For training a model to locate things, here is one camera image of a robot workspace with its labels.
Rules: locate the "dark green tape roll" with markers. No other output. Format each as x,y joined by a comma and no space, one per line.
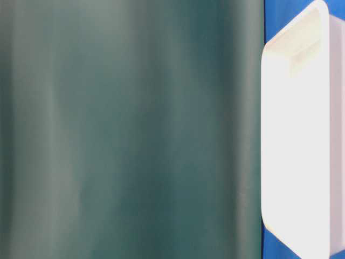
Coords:
130,129

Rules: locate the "white plastic case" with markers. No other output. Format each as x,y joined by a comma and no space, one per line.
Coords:
302,133

